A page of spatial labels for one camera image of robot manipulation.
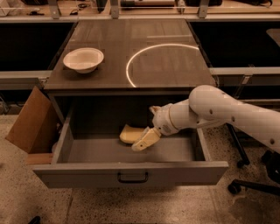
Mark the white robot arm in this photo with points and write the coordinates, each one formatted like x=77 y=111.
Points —
x=209 y=106

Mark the grey open drawer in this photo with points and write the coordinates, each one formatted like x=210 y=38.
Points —
x=90 y=153

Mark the white bowl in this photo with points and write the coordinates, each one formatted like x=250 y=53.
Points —
x=83 y=60

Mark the brown cardboard box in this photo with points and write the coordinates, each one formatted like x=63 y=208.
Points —
x=35 y=130

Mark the yellow sponge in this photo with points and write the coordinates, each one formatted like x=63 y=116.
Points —
x=130 y=134

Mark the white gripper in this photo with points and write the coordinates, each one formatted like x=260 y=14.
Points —
x=162 y=120

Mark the grey metal rail left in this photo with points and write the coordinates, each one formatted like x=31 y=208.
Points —
x=23 y=80

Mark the black stand leg with caster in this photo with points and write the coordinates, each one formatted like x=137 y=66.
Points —
x=244 y=158

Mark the black drawer handle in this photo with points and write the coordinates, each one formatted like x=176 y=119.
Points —
x=125 y=178

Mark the black office chair base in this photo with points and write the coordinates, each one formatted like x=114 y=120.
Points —
x=270 y=170

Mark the grey cabinet with wooden top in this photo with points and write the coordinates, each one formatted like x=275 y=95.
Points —
x=140 y=55

